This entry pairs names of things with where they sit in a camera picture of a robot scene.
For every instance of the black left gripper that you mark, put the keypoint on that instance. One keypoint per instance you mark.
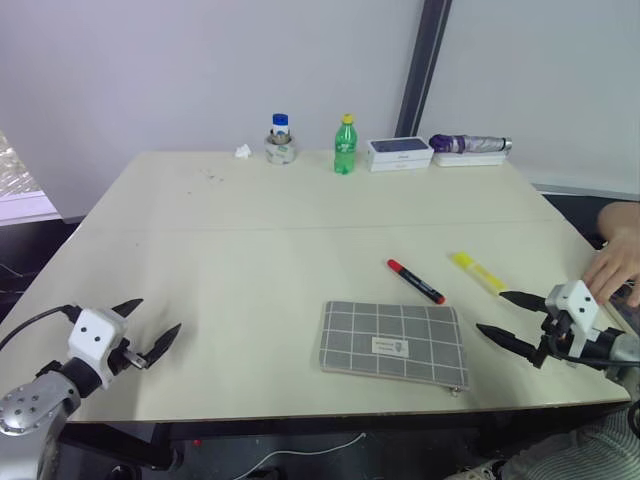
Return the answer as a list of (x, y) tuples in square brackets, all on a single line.
[(121, 359)]

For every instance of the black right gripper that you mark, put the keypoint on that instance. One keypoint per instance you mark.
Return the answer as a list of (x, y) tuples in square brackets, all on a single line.
[(554, 336)]

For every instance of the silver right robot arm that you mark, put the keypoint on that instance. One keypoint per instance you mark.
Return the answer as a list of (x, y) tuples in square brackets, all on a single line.
[(620, 350)]

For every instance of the person's bare forearm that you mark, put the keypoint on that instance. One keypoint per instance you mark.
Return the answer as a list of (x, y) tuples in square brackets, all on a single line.
[(620, 217)]

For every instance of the grey checked pencil pouch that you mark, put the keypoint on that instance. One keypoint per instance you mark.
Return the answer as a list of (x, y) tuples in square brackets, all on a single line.
[(390, 345)]

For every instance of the person's bare hand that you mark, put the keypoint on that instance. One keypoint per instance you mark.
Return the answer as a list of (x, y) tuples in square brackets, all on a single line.
[(617, 262)]

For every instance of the yellow highlighter pen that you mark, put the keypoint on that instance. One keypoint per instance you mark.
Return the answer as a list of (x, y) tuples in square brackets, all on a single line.
[(479, 272)]

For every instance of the red and black marker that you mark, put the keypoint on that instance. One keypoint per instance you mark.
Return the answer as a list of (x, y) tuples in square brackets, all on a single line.
[(415, 281)]

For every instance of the grey striped clothing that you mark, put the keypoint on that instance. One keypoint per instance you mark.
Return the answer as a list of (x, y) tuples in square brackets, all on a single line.
[(575, 445)]

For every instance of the white shoe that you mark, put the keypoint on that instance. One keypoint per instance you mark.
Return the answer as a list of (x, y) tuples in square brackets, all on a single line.
[(482, 470)]

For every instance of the flat white box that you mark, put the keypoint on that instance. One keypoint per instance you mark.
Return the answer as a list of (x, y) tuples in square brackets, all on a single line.
[(469, 160)]

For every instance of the folded purple grey umbrella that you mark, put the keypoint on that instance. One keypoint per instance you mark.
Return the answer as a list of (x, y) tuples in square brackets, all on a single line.
[(470, 144)]

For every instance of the plain white phone box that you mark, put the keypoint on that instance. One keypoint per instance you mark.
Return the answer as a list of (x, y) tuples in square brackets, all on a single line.
[(400, 166)]

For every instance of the crumpled white tissue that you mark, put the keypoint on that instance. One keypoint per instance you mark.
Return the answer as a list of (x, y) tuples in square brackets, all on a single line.
[(243, 151)]

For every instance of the white box with dark lid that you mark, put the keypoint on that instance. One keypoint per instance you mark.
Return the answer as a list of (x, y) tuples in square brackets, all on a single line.
[(399, 149)]

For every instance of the clear tape roll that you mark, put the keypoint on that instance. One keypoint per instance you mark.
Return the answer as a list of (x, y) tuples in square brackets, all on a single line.
[(281, 152)]

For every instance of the green plastic soda bottle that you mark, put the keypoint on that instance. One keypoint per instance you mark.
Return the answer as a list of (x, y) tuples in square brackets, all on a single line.
[(345, 150)]

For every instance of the small blue-capped bottle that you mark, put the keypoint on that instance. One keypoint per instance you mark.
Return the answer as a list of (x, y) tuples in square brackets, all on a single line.
[(281, 125)]

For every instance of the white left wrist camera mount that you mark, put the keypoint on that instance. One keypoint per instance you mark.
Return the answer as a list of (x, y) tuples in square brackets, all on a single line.
[(92, 335)]

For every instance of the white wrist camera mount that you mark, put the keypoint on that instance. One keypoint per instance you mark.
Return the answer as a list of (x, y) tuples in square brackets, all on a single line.
[(92, 335), (575, 302)]

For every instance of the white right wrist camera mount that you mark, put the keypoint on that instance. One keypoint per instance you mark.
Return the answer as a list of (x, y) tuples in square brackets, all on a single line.
[(575, 302)]

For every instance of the dark vertical wall pillar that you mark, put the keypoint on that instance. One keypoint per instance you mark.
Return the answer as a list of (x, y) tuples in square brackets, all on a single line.
[(422, 70)]

